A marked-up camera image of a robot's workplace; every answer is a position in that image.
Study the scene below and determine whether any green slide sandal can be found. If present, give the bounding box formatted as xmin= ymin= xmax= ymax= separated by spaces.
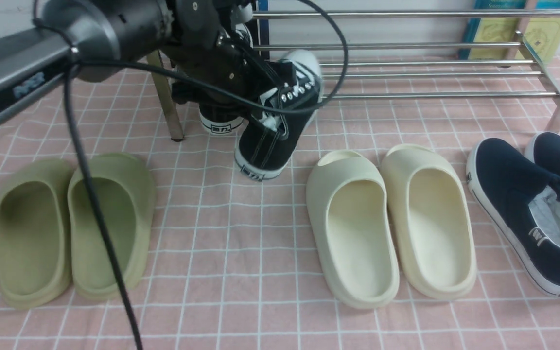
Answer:
xmin=68 ymin=153 xmax=156 ymax=301
xmin=0 ymin=158 xmax=74 ymax=310

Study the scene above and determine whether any cream slide sandal right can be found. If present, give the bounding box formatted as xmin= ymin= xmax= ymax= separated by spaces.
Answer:
xmin=380 ymin=144 xmax=477 ymax=300

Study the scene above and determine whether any green slide sandal left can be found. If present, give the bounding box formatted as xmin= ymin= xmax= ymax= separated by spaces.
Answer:
xmin=0 ymin=158 xmax=74 ymax=310

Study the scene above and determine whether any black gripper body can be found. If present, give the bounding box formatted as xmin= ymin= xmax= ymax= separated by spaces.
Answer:
xmin=163 ymin=0 xmax=271 ymax=104

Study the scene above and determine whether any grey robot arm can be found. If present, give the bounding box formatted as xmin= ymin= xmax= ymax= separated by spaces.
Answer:
xmin=0 ymin=0 xmax=274 ymax=160

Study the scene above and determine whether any cream slide sandal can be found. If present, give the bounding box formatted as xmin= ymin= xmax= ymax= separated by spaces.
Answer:
xmin=305 ymin=149 xmax=400 ymax=309
xmin=380 ymin=144 xmax=477 ymax=300

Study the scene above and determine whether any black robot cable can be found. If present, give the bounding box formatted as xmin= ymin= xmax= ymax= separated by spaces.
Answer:
xmin=32 ymin=0 xmax=349 ymax=350

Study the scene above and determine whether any cream slide sandal left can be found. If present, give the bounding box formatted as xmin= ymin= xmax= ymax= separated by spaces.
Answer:
xmin=305 ymin=149 xmax=400 ymax=309

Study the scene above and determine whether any green slide sandal right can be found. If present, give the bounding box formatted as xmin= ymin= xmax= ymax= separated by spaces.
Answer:
xmin=68 ymin=153 xmax=156 ymax=301

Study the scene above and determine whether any black canvas sneaker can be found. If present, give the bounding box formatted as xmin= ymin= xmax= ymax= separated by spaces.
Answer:
xmin=198 ymin=22 xmax=254 ymax=136
xmin=235 ymin=49 xmax=323 ymax=181

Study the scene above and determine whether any metal shoe rack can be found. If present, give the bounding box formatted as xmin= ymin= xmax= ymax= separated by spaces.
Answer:
xmin=145 ymin=0 xmax=560 ymax=142

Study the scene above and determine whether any navy slip-on shoe left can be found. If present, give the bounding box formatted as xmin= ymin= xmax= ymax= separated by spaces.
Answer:
xmin=465 ymin=138 xmax=560 ymax=297

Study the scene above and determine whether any teal yellow book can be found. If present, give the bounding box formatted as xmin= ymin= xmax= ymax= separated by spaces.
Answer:
xmin=457 ymin=0 xmax=560 ymax=63

